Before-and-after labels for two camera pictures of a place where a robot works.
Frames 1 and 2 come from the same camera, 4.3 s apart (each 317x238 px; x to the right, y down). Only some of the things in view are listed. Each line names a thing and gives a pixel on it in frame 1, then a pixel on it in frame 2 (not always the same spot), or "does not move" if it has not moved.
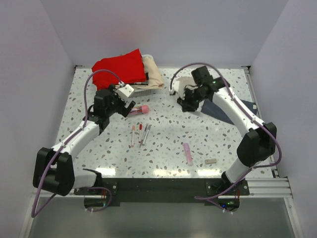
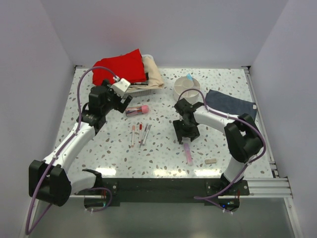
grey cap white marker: x=149 y=127 does not move
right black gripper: x=186 y=105 -> x=193 y=135
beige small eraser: x=210 y=161 does not move
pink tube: x=186 y=148 does not move
